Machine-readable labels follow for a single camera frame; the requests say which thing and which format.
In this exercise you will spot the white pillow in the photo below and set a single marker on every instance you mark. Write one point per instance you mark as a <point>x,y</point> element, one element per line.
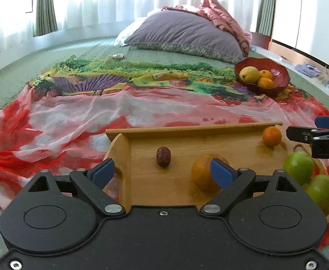
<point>128,33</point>

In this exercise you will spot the colourful floral scarf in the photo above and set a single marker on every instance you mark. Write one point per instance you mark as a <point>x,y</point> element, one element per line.
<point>102,76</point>

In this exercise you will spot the small silver item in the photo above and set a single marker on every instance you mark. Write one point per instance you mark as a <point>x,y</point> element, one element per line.
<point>118,56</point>

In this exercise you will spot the yellow pear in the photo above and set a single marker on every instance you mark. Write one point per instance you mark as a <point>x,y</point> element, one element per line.
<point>249,74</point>

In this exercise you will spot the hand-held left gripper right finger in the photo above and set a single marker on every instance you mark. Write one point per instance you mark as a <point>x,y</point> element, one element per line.
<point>220,173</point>

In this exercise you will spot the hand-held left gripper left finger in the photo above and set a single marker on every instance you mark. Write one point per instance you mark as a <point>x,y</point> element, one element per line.
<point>102,173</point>

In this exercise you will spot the purple pillow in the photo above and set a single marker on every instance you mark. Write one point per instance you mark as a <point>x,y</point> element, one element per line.
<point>187,31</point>

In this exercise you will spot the lilac crumpled cloth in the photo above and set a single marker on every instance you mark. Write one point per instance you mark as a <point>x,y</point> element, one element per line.
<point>308,69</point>

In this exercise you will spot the small orange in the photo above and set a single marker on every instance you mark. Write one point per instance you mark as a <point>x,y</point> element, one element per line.
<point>265,83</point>
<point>266,74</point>

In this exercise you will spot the brown headboard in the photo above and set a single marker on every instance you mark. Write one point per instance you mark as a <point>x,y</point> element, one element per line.
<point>261,40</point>

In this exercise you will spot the wooden serving tray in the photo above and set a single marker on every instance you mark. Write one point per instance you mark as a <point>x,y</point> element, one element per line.
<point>164,185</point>

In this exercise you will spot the green curtain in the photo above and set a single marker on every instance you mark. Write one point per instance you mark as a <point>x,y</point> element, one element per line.
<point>45,5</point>
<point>267,5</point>

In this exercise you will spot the red glass bowl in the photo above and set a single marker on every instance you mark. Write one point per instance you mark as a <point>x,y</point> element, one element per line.
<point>279,74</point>

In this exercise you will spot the red and white scarf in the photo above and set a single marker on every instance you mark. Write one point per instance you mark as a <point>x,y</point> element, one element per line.
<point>54,123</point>

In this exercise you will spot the green quilted bedspread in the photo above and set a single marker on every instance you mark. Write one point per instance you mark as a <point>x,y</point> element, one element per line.
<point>26,59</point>

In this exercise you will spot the green apple with brown spot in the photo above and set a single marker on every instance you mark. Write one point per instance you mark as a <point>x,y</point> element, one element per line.
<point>298,167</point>

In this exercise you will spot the mandarin with green stem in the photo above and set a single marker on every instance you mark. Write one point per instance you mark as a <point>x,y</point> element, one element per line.
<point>272,135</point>

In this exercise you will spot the large brownish orange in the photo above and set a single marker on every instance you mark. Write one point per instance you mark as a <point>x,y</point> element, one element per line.
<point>204,175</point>

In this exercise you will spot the dark red date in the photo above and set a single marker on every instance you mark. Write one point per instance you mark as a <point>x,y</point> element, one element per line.
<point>163,156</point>

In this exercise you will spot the white wardrobe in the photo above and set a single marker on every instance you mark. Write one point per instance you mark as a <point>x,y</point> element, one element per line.
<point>308,8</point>

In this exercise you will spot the pink quilt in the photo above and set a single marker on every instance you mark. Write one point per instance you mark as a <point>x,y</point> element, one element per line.
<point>223,14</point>

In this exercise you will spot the smooth green apple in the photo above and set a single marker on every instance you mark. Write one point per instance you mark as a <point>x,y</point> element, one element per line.
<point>320,192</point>

